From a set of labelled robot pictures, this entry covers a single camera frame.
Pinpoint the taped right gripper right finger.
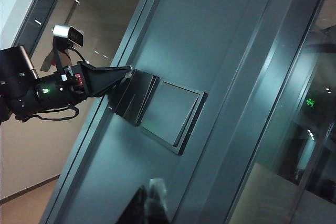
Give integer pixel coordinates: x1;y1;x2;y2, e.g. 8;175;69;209
148;177;169;224

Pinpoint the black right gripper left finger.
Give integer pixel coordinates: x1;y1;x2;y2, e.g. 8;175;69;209
122;184;152;224

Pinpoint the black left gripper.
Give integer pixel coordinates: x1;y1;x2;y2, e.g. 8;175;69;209
35;61;133;110

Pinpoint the narrow black rocker switch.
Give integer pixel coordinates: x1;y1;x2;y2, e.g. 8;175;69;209
132;73;158;126
114;71;139;120

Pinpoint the frosted glass pane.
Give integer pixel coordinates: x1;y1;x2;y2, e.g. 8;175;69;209
227;0;336;224

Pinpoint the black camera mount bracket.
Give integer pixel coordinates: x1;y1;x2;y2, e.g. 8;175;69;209
39;42;73;73

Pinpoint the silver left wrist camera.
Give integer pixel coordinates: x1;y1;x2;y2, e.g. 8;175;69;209
52;24;85;48

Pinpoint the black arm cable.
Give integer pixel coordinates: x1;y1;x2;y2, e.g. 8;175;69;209
15;104;80;123

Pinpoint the wide black rocker switch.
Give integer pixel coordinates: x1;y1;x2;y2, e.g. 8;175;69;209
141;81;201;147

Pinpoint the black wall switch frame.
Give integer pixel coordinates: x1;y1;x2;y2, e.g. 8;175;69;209
113;68;209;156

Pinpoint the dark window frame strip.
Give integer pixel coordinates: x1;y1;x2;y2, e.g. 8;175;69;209
14;0;72;57

